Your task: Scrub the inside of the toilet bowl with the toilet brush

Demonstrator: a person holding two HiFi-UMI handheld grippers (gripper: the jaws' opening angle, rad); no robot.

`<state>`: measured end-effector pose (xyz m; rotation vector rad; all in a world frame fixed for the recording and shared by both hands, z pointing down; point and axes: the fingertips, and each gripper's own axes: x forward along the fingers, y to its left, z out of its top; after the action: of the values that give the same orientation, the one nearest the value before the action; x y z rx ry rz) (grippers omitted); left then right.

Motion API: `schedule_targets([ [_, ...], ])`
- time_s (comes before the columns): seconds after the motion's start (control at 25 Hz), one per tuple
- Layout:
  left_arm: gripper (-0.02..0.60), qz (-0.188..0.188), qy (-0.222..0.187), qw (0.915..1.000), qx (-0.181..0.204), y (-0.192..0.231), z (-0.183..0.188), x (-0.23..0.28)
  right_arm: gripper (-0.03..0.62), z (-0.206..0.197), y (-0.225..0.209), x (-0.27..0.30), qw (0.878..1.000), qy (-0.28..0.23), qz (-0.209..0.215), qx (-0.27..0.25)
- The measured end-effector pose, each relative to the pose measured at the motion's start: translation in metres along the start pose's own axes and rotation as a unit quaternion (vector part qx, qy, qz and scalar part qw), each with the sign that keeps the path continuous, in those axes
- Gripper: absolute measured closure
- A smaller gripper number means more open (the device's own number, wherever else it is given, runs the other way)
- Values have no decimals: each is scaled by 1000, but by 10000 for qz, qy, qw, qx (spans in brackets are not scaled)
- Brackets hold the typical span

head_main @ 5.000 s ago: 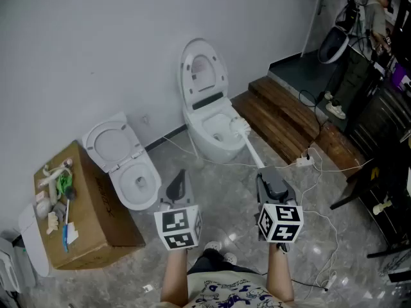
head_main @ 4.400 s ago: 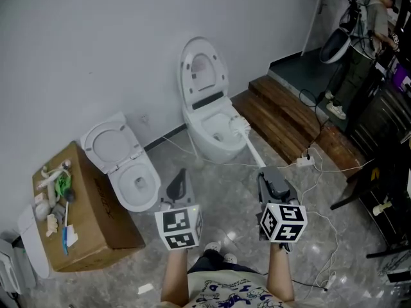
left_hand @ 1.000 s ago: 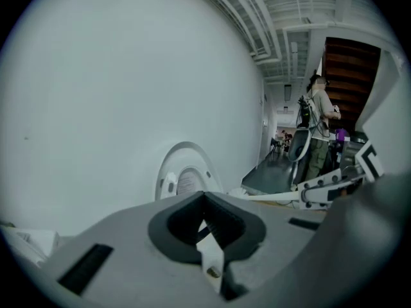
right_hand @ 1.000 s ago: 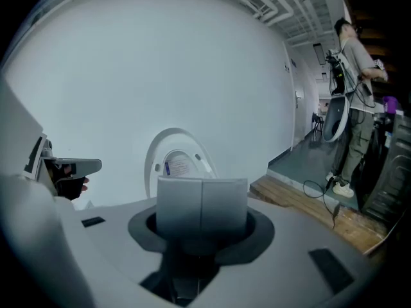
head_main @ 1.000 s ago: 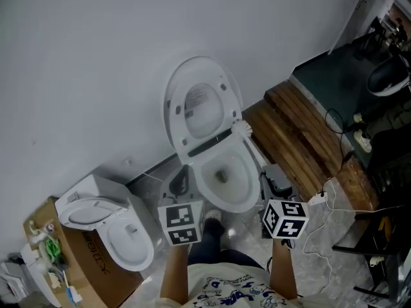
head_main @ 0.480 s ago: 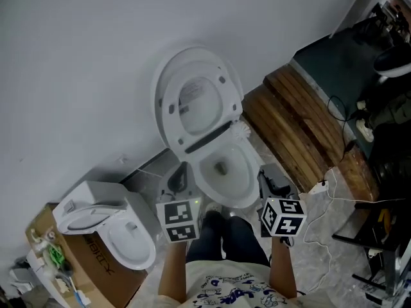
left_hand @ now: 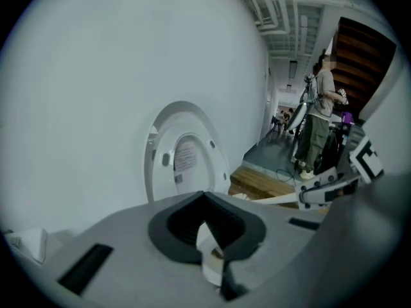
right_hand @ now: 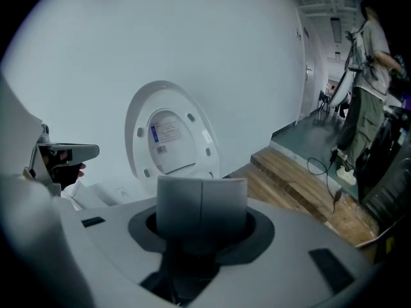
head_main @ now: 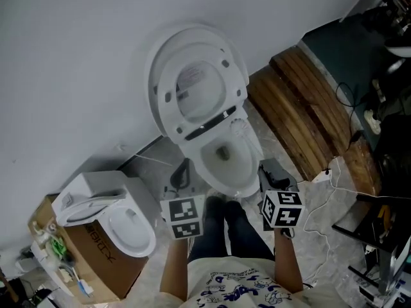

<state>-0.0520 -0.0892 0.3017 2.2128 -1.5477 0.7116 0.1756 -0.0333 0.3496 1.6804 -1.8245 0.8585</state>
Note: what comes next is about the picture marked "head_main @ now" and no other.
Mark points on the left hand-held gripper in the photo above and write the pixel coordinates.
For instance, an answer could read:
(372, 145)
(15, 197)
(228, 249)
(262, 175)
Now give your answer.
(183, 215)

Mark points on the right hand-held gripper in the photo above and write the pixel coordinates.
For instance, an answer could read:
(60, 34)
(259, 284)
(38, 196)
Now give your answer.
(282, 207)

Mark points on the white toilet brush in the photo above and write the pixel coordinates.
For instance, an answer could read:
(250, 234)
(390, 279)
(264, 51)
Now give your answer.
(239, 128)

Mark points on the white toilet with raised lid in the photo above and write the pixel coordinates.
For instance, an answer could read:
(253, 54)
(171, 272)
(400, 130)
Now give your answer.
(196, 85)

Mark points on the person's left forearm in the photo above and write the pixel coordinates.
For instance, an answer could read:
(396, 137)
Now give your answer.
(175, 268)

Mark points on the person's right forearm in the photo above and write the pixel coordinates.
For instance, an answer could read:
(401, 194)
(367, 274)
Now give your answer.
(287, 261)

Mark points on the small white toilet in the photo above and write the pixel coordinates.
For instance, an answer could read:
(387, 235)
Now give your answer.
(128, 226)

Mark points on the person's left shoe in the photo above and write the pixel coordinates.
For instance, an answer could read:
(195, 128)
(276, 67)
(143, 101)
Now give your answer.
(214, 192)

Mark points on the white power adapter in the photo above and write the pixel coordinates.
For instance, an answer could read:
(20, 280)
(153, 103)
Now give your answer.
(322, 176)

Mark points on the person's left leg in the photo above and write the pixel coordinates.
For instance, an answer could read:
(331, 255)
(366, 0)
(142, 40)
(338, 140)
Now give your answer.
(212, 229)

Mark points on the person's leg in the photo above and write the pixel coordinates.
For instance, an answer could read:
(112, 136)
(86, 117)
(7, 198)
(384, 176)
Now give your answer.
(212, 229)
(247, 233)

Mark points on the wooden plank platform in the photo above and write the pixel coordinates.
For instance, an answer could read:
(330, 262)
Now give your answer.
(305, 107)

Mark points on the person's right leg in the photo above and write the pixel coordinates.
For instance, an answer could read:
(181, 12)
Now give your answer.
(247, 233)

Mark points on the large brown cardboard box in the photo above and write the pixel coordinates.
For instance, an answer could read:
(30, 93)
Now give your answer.
(109, 268)

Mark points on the white printed shirt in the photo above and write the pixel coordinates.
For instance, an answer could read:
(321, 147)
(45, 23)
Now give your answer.
(231, 284)

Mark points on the yellow tool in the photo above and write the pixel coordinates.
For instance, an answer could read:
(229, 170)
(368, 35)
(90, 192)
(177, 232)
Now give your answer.
(386, 217)

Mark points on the black metal rack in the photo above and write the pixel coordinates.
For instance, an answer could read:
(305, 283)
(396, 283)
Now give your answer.
(379, 233)

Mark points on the green plastic item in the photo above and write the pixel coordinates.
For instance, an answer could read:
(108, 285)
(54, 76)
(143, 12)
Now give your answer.
(57, 247)

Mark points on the blue and white hand tool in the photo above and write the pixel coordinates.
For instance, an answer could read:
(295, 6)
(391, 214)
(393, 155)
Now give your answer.
(83, 284)

